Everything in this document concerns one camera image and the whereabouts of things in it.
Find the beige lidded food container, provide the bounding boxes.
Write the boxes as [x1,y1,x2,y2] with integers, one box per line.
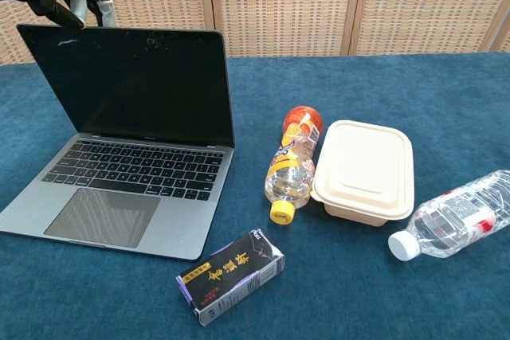
[309,119,416,229]

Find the blue velvet tablecloth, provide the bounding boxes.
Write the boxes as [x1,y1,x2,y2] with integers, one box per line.
[0,51,510,340]

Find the orange label bottle yellow cap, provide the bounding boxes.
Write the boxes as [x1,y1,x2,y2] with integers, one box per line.
[263,105,324,225]

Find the clear water bottle white cap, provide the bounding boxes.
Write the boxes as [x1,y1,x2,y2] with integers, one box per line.
[388,169,510,262]

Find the grey open-lid laptop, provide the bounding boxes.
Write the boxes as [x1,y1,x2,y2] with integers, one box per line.
[0,24,236,261]

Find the black carton gold characters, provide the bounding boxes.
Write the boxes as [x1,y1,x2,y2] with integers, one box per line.
[176,227,286,326]

